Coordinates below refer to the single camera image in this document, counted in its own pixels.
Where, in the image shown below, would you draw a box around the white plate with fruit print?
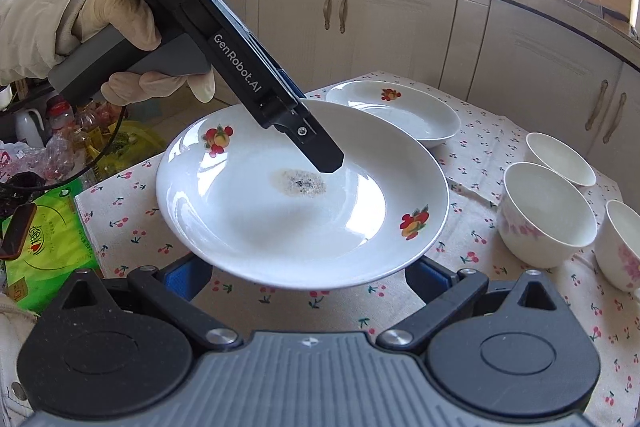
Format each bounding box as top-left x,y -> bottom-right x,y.
156,100 -> 449,291

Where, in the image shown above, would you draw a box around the white kitchen cabinets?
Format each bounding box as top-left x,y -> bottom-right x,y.
224,0 -> 639,205

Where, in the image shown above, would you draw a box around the left gloved hand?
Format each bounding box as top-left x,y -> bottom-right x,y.
0,0 -> 217,104

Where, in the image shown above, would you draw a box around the cherry print tablecloth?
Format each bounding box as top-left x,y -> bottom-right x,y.
75,94 -> 639,426

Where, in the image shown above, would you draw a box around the white deep plate fruit print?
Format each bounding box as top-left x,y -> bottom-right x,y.
326,80 -> 462,148

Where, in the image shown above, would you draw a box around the green snack package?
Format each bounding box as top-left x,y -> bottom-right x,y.
6,180 -> 100,313

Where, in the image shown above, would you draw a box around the white floral bowl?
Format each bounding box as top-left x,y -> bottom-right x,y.
497,161 -> 598,269
593,199 -> 640,293

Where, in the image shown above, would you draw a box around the yellow plastic bag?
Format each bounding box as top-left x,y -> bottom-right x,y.
93,120 -> 167,181

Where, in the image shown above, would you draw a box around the white jacket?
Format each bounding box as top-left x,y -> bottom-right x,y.
0,294 -> 37,427

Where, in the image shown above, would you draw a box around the white bowl far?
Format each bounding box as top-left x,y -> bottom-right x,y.
525,132 -> 597,187

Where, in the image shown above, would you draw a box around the white floral bowl right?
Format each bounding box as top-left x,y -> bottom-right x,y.
593,199 -> 640,293

